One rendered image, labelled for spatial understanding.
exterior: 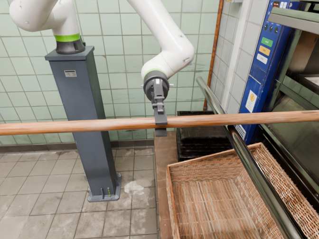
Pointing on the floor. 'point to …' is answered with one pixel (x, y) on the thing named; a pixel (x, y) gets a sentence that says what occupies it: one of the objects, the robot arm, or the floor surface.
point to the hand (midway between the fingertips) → (160, 122)
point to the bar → (256, 173)
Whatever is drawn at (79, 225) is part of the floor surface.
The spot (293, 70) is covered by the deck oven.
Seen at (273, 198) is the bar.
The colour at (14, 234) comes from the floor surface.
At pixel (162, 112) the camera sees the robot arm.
